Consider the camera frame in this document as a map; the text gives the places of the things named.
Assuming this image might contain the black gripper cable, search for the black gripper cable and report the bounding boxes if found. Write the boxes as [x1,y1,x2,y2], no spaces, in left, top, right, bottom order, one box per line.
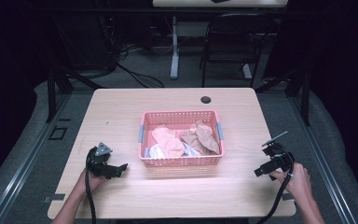
[255,150,296,224]
[84,147,98,224]

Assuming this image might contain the tan cloth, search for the tan cloth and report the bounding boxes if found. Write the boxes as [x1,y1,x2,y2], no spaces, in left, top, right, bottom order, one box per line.
[180,119,221,157]

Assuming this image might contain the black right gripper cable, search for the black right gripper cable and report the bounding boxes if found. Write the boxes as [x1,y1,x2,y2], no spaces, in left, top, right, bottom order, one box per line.
[255,150,296,224]

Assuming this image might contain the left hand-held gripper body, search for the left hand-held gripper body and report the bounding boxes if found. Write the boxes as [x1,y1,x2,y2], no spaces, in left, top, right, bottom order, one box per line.
[87,142,117,179]

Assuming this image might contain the white and blue cloth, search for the white and blue cloth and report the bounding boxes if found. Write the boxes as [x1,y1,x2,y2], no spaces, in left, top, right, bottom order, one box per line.
[144,142,201,159]

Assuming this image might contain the white desk foot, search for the white desk foot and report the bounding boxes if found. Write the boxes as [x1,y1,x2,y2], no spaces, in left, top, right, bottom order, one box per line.
[241,63,254,80]

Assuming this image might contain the black metal frame stand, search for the black metal frame stand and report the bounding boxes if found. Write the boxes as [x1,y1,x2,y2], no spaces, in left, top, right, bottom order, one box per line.
[45,18,104,124]
[255,66,312,127]

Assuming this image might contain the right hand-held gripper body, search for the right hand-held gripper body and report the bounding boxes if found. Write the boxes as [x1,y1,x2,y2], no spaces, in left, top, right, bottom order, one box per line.
[261,131,296,175]

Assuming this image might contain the pink cloth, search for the pink cloth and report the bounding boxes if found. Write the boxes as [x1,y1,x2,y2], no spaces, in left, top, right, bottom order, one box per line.
[151,124,186,159]

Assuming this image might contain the person's right hand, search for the person's right hand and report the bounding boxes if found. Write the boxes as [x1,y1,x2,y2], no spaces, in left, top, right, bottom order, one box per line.
[268,161,312,203]

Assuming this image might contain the white desk leg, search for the white desk leg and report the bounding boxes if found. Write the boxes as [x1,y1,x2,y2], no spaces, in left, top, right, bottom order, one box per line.
[170,15,181,80]

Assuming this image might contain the light background desk top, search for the light background desk top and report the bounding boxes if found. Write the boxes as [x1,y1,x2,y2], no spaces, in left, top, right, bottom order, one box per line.
[151,0,289,8]

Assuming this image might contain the pink plastic basket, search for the pink plastic basket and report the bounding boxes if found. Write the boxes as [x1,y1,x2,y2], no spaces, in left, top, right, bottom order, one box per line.
[137,109,226,169]

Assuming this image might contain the person's left hand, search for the person's left hand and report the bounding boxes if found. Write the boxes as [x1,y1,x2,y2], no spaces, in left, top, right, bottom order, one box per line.
[78,168,110,194]

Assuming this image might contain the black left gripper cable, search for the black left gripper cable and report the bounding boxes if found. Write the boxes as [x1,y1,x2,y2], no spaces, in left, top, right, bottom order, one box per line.
[84,147,98,224]

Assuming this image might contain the black floor cables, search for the black floor cables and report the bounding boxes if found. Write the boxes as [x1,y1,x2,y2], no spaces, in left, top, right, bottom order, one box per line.
[99,15,166,90]

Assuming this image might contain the black folding chair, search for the black folding chair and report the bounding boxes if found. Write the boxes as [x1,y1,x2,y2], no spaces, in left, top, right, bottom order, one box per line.
[198,12,278,89]

